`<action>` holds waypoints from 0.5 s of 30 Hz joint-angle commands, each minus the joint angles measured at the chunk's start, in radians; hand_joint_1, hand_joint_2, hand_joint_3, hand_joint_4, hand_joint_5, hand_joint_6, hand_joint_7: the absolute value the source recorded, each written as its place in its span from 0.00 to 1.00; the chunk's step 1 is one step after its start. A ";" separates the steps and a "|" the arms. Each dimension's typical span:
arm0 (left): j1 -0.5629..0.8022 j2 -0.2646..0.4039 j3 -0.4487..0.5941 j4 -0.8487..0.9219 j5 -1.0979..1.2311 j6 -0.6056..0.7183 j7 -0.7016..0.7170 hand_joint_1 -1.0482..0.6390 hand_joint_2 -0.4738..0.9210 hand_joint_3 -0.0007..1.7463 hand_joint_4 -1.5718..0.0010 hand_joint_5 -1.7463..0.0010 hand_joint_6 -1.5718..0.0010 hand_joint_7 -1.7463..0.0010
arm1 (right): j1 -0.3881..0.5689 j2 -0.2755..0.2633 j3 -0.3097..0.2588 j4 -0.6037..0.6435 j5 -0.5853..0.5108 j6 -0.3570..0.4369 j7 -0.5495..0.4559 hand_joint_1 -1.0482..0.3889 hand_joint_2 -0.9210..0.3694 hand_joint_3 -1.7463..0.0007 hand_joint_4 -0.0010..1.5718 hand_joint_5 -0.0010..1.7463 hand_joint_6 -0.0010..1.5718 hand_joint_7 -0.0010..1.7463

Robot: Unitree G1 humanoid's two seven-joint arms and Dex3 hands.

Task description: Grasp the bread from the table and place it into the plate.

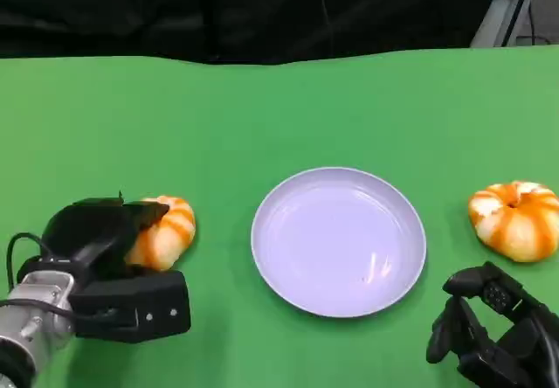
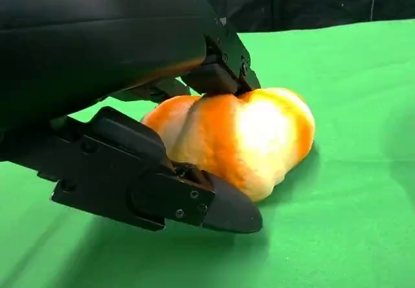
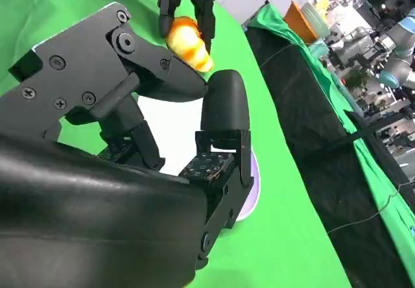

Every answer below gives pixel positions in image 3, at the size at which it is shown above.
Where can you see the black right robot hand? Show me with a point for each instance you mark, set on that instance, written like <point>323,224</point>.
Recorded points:
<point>81,210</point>

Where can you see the orange and white toy bread roll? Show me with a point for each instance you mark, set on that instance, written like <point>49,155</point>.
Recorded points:
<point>188,44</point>

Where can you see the orange box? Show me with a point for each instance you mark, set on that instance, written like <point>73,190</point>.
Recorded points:
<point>298,22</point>

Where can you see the lilac plate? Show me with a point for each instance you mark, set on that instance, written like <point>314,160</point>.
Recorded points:
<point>172,126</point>

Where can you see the black cloth curtain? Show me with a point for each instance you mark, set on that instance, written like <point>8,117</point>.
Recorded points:
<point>308,113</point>

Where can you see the green table cloth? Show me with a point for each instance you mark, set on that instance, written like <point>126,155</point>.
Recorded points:
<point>285,229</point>

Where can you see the green hanging cloth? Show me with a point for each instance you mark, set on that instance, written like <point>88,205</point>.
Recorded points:
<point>376,171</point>

